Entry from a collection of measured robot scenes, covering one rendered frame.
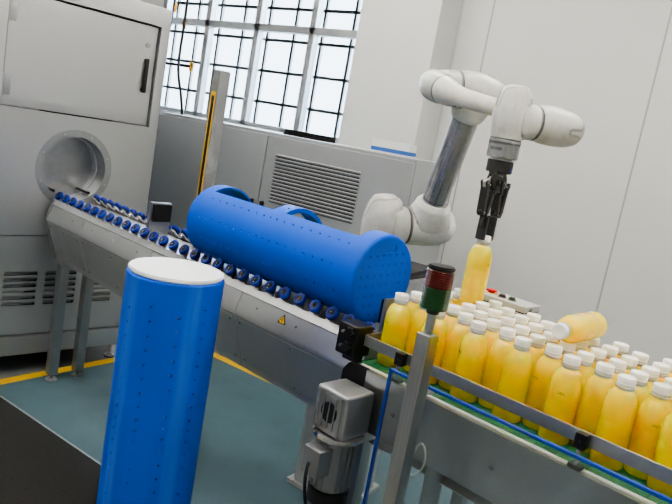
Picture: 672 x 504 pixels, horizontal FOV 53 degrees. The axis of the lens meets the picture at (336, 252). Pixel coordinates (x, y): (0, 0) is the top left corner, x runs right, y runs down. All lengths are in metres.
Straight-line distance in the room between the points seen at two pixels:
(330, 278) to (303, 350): 0.26
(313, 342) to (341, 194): 1.97
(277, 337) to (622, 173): 2.96
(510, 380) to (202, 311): 0.86
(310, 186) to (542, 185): 1.61
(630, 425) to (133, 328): 1.29
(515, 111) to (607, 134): 2.75
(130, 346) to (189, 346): 0.16
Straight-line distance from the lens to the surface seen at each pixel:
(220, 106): 3.32
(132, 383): 2.05
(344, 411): 1.77
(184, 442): 2.13
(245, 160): 4.49
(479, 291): 2.04
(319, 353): 2.12
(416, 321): 1.88
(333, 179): 4.03
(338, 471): 1.86
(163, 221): 3.05
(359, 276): 2.02
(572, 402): 1.66
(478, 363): 1.76
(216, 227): 2.49
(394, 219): 2.74
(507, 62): 5.01
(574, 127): 2.10
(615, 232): 4.67
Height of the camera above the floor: 1.50
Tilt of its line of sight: 10 degrees down
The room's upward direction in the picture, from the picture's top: 10 degrees clockwise
